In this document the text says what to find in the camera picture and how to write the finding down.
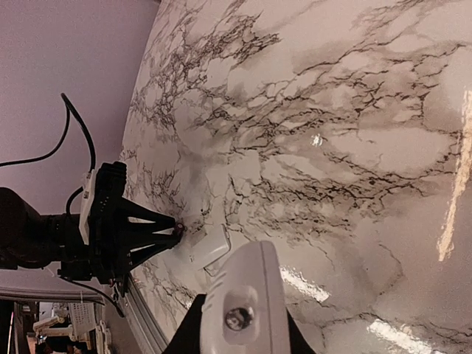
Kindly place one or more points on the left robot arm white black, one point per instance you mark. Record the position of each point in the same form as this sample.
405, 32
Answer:
29, 240

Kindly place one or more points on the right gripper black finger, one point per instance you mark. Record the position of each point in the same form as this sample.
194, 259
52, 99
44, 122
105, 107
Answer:
186, 340

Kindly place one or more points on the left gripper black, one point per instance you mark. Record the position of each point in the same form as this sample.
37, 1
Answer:
98, 257

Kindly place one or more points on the white remote control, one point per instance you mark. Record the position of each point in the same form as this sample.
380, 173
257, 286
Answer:
244, 309

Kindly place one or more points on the white battery cover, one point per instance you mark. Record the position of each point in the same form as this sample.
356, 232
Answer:
209, 253

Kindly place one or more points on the dark blue battery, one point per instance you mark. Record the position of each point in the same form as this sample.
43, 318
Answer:
179, 228

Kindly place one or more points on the front aluminium frame rail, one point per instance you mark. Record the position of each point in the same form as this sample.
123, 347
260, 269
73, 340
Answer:
37, 285

